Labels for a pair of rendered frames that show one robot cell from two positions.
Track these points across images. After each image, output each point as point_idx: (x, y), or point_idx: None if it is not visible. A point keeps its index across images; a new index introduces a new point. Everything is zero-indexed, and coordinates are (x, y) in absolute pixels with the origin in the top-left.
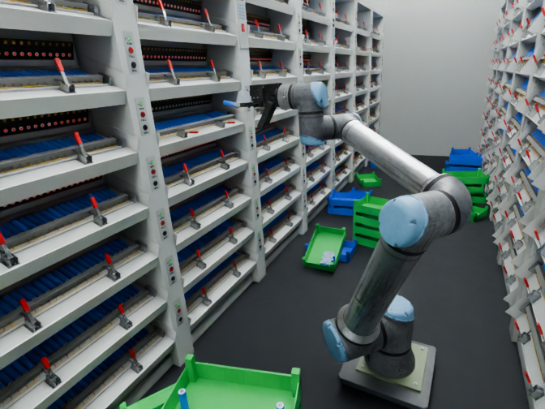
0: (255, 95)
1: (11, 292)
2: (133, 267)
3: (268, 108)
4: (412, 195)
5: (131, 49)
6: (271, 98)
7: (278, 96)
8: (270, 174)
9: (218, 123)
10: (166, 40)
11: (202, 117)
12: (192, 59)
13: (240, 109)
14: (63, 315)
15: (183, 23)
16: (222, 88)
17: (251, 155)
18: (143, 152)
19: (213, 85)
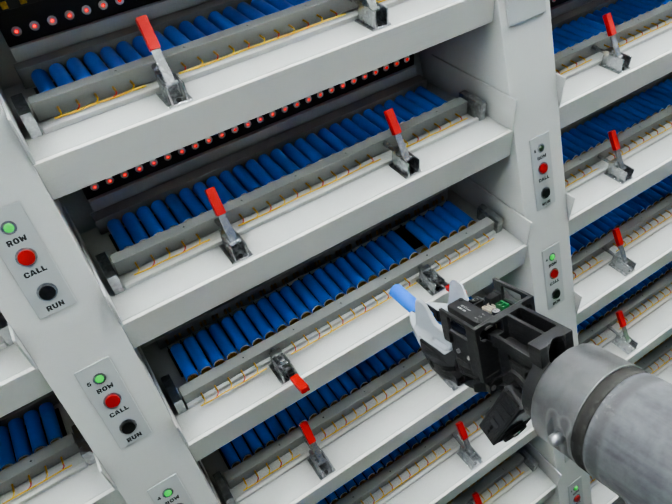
0: (461, 345)
1: None
2: None
3: (506, 409)
4: None
5: (26, 254)
6: (519, 381)
7: (534, 417)
8: (640, 309)
9: (424, 280)
10: (180, 147)
11: (383, 255)
12: (361, 82)
13: (514, 205)
14: None
15: (274, 30)
16: (432, 186)
17: (554, 318)
18: (134, 483)
19: (391, 197)
